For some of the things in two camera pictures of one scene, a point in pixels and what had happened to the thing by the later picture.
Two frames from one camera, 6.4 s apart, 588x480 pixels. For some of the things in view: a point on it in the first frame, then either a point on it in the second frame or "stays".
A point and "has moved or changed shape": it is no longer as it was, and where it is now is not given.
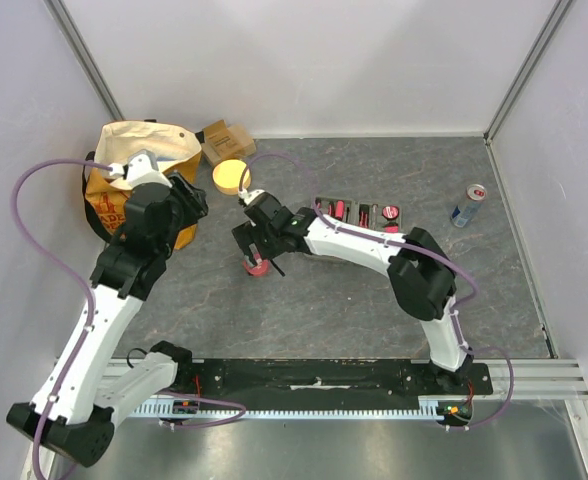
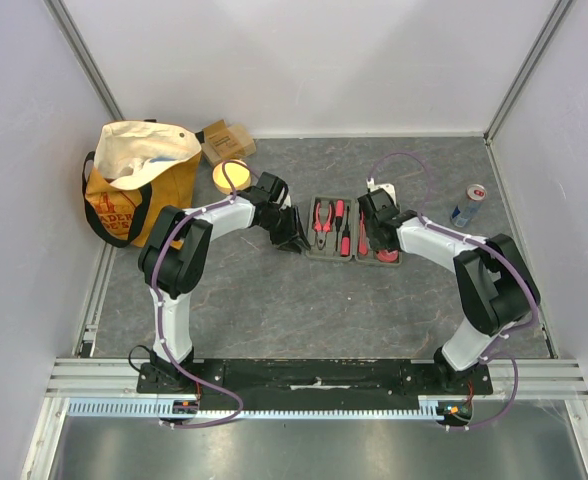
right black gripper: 249,240 to 375,237
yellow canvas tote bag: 106,195 stays
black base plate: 325,380 stays
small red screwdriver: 339,209 stays
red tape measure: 260,268 has moved or changed shape
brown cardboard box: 222,142 stays
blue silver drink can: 466,210 stays
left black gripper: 193,198 to 294,236
